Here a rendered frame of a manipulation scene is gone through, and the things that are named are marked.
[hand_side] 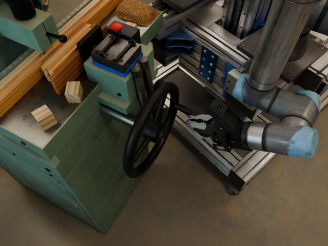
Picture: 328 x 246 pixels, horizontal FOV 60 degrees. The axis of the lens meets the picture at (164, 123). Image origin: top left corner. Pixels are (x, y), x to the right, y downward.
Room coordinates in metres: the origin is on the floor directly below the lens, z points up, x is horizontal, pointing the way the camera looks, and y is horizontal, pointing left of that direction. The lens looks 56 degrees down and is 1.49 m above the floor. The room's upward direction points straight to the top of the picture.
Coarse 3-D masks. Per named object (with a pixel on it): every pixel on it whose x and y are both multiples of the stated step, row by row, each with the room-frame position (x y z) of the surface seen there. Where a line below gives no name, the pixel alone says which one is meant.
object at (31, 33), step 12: (0, 12) 0.60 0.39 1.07; (36, 12) 0.60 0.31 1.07; (0, 24) 0.59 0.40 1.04; (12, 24) 0.56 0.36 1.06; (24, 24) 0.55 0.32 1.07; (36, 24) 0.55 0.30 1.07; (48, 24) 0.58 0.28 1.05; (12, 36) 0.58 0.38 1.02; (24, 36) 0.55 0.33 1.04; (36, 36) 0.54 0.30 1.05; (36, 48) 0.54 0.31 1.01
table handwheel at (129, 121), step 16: (160, 96) 0.44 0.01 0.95; (176, 96) 0.53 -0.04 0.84; (112, 112) 0.48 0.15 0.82; (144, 112) 0.39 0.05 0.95; (160, 112) 0.45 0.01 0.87; (176, 112) 0.52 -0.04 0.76; (144, 128) 0.42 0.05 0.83; (160, 128) 0.42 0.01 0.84; (128, 144) 0.33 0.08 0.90; (144, 144) 0.38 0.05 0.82; (160, 144) 0.45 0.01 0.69; (128, 160) 0.31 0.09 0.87; (144, 160) 0.39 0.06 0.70; (128, 176) 0.30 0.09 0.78
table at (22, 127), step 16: (112, 16) 0.82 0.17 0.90; (160, 16) 0.83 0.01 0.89; (144, 32) 0.74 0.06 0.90; (80, 80) 0.54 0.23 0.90; (32, 96) 0.48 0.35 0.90; (48, 96) 0.48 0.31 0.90; (64, 96) 0.48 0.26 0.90; (96, 96) 0.50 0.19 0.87; (112, 96) 0.50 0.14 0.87; (16, 112) 0.43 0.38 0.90; (64, 112) 0.43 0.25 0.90; (80, 112) 0.44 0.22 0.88; (128, 112) 0.47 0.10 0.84; (0, 128) 0.39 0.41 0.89; (16, 128) 0.38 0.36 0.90; (32, 128) 0.38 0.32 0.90; (64, 128) 0.38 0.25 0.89; (32, 144) 0.33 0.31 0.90; (48, 144) 0.33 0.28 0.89
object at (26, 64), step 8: (96, 0) 0.83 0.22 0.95; (88, 8) 0.79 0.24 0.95; (80, 16) 0.75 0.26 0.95; (72, 24) 0.71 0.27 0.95; (64, 32) 0.68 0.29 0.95; (48, 48) 0.62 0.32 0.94; (32, 56) 0.58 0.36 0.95; (40, 56) 0.59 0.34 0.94; (24, 64) 0.55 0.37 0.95; (16, 72) 0.52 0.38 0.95; (8, 80) 0.49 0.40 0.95; (0, 88) 0.46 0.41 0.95
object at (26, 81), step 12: (108, 0) 0.85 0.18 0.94; (120, 0) 0.90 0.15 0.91; (96, 12) 0.78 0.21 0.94; (108, 12) 0.83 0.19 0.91; (24, 72) 0.53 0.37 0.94; (36, 72) 0.54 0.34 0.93; (12, 84) 0.48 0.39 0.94; (24, 84) 0.50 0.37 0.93; (0, 96) 0.45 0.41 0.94; (12, 96) 0.46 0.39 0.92; (0, 108) 0.42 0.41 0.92
